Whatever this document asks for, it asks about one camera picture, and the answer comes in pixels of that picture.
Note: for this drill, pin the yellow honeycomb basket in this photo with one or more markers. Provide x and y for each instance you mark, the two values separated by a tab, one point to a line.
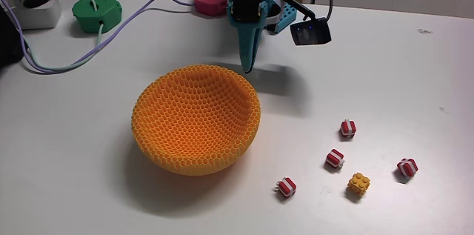
196	124

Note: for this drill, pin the red white striped cube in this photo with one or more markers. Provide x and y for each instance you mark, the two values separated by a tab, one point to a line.
407	167
348	128
286	187
335	158

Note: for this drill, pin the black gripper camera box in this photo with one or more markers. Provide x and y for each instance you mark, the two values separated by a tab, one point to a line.
311	33

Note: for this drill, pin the black object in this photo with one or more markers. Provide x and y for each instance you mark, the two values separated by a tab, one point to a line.
9	38

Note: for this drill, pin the white power block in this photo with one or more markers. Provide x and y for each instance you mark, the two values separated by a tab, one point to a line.
37	16

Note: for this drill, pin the yellow studded brick cube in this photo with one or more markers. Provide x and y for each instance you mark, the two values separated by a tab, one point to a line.
358	183

